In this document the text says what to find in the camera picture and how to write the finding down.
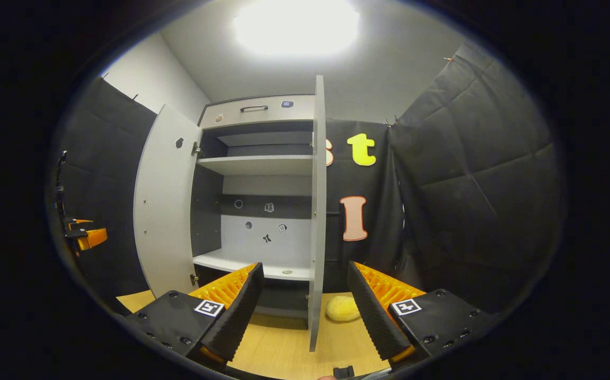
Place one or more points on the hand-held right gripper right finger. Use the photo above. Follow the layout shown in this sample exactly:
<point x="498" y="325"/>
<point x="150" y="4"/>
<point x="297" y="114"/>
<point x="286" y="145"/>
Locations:
<point x="371" y="316"/>

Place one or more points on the grey double-door shoe cabinet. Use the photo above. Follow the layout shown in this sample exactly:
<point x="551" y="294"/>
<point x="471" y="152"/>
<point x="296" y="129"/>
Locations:
<point x="257" y="166"/>

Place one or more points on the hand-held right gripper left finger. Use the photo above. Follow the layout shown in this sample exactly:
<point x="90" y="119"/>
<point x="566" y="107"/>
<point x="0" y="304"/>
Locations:
<point x="238" y="316"/>

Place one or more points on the yellow round sponge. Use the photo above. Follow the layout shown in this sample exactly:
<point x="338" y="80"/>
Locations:
<point x="343" y="308"/>

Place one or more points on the grey cabinet door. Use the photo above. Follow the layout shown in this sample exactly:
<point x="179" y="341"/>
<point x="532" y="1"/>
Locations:
<point x="317" y="211"/>
<point x="165" y="211"/>

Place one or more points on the long ceiling light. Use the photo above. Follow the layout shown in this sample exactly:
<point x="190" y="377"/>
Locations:
<point x="297" y="26"/>

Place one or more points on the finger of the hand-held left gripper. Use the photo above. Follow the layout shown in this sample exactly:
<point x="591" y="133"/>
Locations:
<point x="93" y="238"/>
<point x="80" y="224"/>

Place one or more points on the black backdrop cloth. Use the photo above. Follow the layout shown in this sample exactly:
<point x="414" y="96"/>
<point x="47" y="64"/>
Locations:
<point x="468" y="184"/>

